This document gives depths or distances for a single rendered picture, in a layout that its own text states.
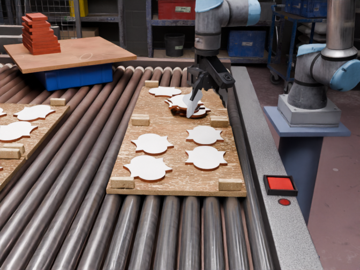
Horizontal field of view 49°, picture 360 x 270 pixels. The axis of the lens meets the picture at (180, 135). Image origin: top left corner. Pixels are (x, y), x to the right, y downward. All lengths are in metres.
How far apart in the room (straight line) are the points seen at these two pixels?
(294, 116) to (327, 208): 1.27
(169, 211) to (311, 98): 0.82
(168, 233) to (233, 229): 0.14
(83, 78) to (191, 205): 1.01
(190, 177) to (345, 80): 0.66
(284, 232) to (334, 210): 1.81
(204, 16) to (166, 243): 0.62
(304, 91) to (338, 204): 1.35
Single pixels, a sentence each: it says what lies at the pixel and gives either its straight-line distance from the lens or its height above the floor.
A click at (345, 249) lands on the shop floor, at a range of 2.44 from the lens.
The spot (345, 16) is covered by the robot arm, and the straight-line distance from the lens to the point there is 1.40.
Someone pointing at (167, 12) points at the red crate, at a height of 0.74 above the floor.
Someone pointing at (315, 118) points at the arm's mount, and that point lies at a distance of 1.58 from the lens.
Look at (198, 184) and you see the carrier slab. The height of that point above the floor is 0.94.
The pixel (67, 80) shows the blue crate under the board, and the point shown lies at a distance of 1.80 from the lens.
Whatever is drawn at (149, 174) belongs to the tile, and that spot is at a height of 0.95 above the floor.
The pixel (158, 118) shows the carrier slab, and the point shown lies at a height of 0.94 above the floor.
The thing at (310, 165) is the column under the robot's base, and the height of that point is 0.70.
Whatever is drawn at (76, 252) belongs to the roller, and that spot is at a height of 0.91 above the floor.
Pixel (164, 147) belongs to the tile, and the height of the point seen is 0.95.
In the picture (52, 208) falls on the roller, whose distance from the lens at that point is 1.01.
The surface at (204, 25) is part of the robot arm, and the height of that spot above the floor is 1.29.
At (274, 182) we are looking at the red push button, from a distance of 1.07.
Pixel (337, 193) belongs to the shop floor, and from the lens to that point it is 2.91.
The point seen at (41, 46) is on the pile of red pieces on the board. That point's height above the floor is 1.08.
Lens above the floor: 1.47
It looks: 25 degrees down
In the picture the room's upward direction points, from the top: 1 degrees clockwise
